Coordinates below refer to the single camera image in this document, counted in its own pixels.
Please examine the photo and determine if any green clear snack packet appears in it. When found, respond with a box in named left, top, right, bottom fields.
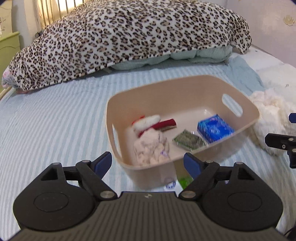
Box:
left=172, top=130, right=207, bottom=151

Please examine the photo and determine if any blue tissue pack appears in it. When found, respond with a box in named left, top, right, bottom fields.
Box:
left=197, top=114, right=235, bottom=144

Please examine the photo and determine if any beige plush purple print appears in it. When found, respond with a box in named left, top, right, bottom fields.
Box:
left=133, top=128, right=171, bottom=166

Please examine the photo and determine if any white red plush toy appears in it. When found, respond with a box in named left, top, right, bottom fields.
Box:
left=132, top=114, right=177, bottom=137

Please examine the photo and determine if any white fluffy plush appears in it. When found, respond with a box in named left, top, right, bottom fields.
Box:
left=249, top=89, right=295, bottom=156

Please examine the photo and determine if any green wrapper packet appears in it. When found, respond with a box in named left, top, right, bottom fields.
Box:
left=178, top=176, right=193, bottom=190

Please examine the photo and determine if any small white box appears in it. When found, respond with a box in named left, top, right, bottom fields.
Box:
left=164, top=177, right=176, bottom=191

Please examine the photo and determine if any beige plastic storage basket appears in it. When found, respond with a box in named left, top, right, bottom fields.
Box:
left=106, top=75, right=259, bottom=189

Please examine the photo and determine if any teal quilted pillow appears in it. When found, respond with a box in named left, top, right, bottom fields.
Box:
left=111, top=45, right=233, bottom=71

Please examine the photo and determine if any leopard print blanket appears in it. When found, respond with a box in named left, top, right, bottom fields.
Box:
left=2, top=1, right=252, bottom=91

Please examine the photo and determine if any green wooden cabinet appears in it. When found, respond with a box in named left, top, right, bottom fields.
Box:
left=0, top=31, right=21, bottom=93

